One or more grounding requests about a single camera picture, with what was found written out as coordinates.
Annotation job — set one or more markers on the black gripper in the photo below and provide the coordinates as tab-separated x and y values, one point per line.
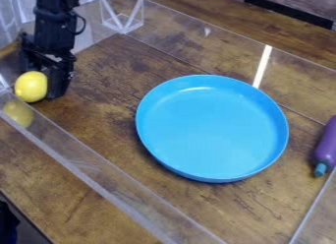
47	47

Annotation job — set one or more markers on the yellow lemon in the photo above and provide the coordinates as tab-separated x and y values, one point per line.
31	86

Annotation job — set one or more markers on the blue round plastic tray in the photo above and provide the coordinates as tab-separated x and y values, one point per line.
213	128

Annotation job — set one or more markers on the grey white patterned curtain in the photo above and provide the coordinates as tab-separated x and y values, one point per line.
17	17

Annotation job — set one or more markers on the dark baseboard strip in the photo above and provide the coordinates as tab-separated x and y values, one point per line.
294	13

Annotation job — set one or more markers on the purple toy eggplant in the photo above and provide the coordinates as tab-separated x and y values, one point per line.
326	149

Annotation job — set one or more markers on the clear acrylic enclosure wall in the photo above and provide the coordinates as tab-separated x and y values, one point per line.
75	168

